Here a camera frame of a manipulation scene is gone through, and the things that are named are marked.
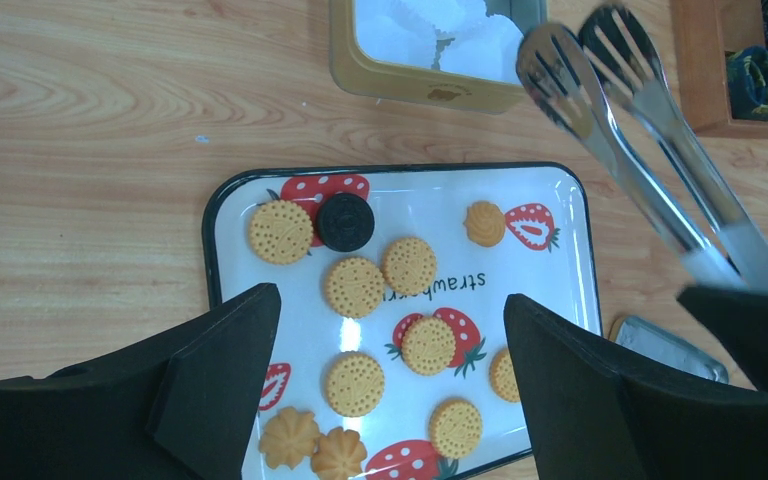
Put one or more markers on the swirl butter cookie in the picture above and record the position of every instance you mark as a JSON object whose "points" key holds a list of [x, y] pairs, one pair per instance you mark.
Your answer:
{"points": [[485, 224]]}

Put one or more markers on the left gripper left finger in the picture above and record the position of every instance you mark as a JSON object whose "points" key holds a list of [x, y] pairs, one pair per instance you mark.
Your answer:
{"points": [[178, 405]]}

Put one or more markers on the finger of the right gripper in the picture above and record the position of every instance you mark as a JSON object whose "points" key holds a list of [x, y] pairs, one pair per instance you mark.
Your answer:
{"points": [[739, 321]]}

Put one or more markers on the wooden compartment box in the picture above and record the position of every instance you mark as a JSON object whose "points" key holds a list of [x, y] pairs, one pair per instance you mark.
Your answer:
{"points": [[719, 49]]}

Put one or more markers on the white strawberry tray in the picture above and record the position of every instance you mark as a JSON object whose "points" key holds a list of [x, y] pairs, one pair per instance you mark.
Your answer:
{"points": [[546, 254]]}

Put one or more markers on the silver tin lid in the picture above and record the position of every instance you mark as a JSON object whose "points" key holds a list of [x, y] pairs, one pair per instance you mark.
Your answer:
{"points": [[645, 338]]}

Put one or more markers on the white paper cup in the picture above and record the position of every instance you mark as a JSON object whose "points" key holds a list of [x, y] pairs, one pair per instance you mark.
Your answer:
{"points": [[401, 32], [480, 42]]}

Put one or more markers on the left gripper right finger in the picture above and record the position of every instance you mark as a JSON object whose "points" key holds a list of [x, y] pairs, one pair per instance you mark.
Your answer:
{"points": [[597, 410]]}

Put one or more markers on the flower butter cookie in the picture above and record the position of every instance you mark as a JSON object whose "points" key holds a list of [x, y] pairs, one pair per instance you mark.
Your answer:
{"points": [[289, 437], [339, 455]]}

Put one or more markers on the gold cookie tin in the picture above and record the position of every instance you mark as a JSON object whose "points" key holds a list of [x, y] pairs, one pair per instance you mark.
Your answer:
{"points": [[356, 73]]}

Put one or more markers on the black sandwich cookie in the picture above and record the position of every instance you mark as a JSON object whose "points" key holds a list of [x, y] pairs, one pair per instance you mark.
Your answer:
{"points": [[345, 222]]}

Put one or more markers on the round dotted biscuit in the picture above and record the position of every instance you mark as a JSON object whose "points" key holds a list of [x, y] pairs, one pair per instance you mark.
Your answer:
{"points": [[428, 346], [455, 428], [354, 287], [502, 377], [409, 266], [354, 385], [280, 232]]}

